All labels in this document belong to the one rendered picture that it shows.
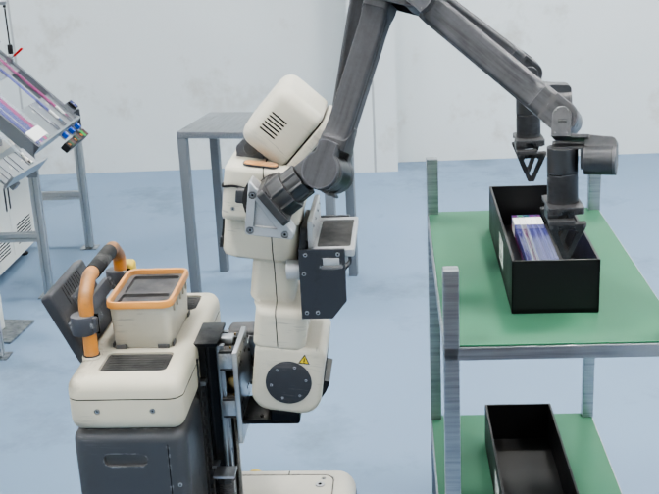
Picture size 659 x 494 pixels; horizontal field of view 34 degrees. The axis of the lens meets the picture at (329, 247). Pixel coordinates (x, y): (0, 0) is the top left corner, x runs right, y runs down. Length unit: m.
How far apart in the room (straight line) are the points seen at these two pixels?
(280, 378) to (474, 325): 0.52
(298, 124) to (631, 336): 0.79
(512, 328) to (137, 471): 0.88
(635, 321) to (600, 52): 5.37
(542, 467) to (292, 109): 1.15
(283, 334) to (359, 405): 1.58
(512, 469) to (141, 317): 1.02
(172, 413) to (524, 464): 0.97
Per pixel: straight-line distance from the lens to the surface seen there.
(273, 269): 2.40
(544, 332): 2.11
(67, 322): 2.48
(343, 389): 4.08
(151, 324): 2.45
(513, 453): 2.90
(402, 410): 3.92
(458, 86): 7.36
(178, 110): 7.48
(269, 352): 2.43
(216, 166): 5.26
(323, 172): 2.11
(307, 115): 2.27
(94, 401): 2.37
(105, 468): 2.44
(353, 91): 2.14
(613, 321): 2.18
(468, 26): 2.11
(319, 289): 2.34
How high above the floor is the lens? 1.76
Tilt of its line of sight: 18 degrees down
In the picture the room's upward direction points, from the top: 3 degrees counter-clockwise
